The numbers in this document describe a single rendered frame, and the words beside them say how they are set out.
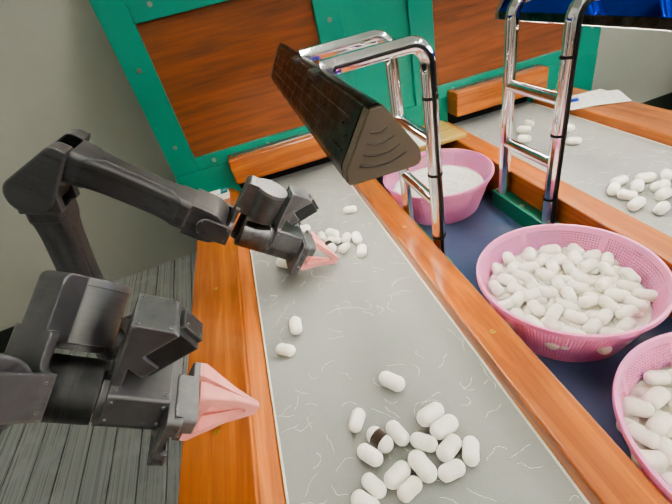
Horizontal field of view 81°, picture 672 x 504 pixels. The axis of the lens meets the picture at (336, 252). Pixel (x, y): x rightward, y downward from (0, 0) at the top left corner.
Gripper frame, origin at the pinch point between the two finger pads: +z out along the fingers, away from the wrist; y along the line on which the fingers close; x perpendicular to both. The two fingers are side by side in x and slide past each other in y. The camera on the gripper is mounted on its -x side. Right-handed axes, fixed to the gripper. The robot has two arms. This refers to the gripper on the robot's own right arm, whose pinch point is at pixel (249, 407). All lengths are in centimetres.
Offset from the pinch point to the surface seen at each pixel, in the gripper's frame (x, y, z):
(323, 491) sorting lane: 5.9, -5.7, 10.8
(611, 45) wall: -118, 176, 187
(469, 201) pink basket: -24, 43, 47
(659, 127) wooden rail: -58, 42, 82
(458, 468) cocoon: -5.2, -9.5, 21.1
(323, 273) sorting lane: -0.2, 33.4, 18.2
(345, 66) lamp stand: -35.0, 27.9, 2.1
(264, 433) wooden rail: 8.6, 3.2, 5.7
